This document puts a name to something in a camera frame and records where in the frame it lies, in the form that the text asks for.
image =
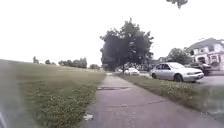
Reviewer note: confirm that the grass lawn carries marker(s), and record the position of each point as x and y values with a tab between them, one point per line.
53	90

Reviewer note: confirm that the overhanging tree branches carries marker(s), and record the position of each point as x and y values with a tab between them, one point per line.
179	2

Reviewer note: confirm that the grey concrete sidewalk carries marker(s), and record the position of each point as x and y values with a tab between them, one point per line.
130	106

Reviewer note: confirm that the big dark roadside tree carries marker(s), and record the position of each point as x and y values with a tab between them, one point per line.
126	45

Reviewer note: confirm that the white house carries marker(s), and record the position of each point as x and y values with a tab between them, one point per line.
208	50

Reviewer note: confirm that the grey asphalt road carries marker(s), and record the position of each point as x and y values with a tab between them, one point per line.
213	80

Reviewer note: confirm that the row of distant trees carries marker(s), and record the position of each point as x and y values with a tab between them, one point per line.
74	62

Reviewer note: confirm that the white litter piece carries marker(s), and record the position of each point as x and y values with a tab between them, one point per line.
88	117

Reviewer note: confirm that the grass verge strip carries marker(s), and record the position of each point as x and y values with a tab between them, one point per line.
173	90

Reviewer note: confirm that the silver car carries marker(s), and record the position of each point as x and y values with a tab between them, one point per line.
175	72

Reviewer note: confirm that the dark vehicle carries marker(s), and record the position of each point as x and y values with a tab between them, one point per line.
204	67

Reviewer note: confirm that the white car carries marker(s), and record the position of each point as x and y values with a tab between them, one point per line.
132	71

